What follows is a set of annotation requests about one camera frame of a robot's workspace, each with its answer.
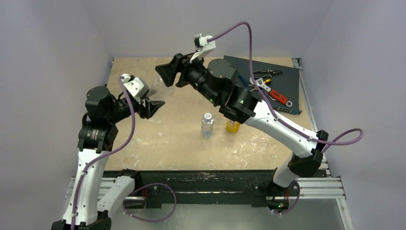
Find dark network switch box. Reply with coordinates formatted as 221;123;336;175
223;56;302;115

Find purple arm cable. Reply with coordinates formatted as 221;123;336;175
207;21;364;146
69;76;137;230

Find red handled tool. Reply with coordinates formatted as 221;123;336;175
269;89;293;107

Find blue handled pliers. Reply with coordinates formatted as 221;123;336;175
238;74;248;87

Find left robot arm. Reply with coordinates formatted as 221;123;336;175
51;86;165;230

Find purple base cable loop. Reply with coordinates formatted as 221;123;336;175
122;182;177;223

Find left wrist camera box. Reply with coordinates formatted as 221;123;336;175
121;73;149;103

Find black handled cutters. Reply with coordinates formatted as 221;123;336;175
253;69;283;79

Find yellow juice bottle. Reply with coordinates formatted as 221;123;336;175
226;120;241;133

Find adjustable wrench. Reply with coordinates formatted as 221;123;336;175
249;78;271;93

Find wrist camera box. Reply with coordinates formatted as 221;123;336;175
190;33;216;63
121;73;149;103

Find clear bottle QR cap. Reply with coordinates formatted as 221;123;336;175
148;76;175;101

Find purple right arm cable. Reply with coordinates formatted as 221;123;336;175
207;21;364;146

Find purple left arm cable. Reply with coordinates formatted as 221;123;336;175
69;76;137;230

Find small clear water bottle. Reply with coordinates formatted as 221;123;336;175
201;113;214;138

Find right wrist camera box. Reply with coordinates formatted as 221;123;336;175
190;33;216;63

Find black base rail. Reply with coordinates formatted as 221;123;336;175
101;170;327;209

